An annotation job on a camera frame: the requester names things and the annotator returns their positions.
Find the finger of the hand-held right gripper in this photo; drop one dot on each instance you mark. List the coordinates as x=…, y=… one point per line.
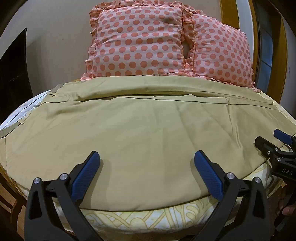
x=282, y=136
x=263, y=144

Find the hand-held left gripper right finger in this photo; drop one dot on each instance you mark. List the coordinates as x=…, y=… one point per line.
x=208, y=173

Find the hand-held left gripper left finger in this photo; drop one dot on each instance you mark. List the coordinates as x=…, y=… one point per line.
x=86, y=171

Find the beige duvet cover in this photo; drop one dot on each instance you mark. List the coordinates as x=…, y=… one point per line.
x=143, y=139

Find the person's right hand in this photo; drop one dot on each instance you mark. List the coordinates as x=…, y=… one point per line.
x=286, y=208

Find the yellow patterned bed sheet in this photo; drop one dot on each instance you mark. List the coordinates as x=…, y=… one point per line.
x=129, y=219

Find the pink polka dot pillow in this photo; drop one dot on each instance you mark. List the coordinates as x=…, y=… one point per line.
x=222, y=51
x=136, y=44

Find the dark doorway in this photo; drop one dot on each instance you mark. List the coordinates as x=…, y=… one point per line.
x=13, y=76

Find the wooden bed frame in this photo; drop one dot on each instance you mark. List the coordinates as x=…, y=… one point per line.
x=11, y=204

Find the yellow door frame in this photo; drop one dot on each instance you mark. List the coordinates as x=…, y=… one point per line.
x=231, y=14

